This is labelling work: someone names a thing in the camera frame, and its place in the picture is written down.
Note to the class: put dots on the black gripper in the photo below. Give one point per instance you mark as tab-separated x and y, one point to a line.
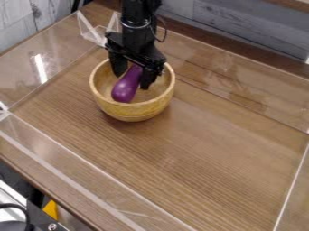
135	45

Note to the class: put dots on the purple toy eggplant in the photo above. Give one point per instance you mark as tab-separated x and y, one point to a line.
127	87

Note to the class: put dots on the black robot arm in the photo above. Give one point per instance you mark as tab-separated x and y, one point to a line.
139	14

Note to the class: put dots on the brown wooden bowl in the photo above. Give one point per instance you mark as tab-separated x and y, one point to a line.
149	102

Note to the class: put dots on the yellow tag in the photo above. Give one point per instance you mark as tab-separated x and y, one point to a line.
50	209

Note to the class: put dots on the clear acrylic corner bracket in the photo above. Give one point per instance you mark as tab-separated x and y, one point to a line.
96	33

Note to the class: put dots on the clear acrylic tray wall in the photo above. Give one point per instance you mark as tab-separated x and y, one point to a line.
89	192

